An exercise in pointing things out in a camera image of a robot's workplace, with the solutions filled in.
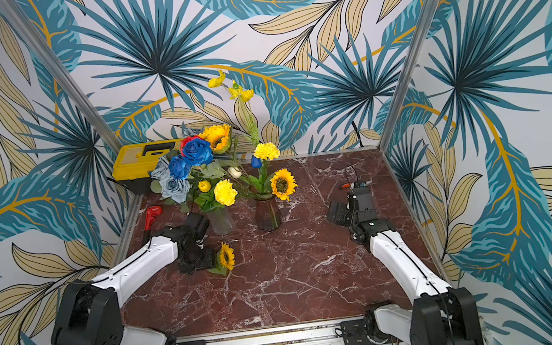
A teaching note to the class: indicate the clear glass vase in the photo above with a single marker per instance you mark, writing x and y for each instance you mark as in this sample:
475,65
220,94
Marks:
221,221

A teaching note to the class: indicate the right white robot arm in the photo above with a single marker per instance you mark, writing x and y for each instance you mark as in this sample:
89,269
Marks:
440,313

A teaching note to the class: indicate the tall sunflower at back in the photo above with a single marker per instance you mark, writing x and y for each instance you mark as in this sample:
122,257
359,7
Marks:
219,137

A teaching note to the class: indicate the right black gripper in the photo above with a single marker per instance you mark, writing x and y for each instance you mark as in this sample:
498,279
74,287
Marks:
339,211

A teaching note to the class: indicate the red pipe wrench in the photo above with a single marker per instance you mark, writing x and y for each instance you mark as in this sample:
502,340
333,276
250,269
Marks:
151,214

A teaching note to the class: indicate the dark ribbed glass vase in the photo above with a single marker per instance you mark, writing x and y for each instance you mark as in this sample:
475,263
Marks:
267,214

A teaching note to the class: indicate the yellow black toolbox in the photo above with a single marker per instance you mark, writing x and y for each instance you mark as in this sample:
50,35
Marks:
134,164

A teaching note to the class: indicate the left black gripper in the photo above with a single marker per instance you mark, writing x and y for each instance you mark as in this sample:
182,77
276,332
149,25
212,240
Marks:
209,263

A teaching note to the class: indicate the grey rose left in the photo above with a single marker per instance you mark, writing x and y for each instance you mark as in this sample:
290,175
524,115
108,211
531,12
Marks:
162,170

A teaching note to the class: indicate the grey rose front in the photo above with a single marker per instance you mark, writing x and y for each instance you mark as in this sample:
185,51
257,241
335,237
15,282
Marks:
175,189

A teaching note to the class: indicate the small blue tulip bud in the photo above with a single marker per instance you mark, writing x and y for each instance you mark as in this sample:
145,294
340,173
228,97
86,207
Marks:
256,162

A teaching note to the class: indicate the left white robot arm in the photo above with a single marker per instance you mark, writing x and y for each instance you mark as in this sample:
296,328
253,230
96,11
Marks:
89,313

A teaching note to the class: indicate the cream rosebud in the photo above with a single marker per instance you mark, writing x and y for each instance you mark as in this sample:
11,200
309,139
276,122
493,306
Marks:
234,172

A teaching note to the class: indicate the grey rose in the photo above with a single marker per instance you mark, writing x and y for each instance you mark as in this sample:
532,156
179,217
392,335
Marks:
175,189
162,170

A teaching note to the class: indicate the red rose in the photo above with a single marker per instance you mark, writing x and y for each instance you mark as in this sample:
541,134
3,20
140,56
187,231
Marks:
186,141

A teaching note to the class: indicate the yellow carnation vase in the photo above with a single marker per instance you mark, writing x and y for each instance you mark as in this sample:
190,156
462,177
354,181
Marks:
225,193
266,151

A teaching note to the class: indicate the tall yellow blossom stem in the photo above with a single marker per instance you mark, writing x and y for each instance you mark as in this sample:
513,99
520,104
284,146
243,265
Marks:
241,97

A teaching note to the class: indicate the blue rose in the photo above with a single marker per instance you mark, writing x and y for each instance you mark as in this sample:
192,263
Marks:
179,168
198,153

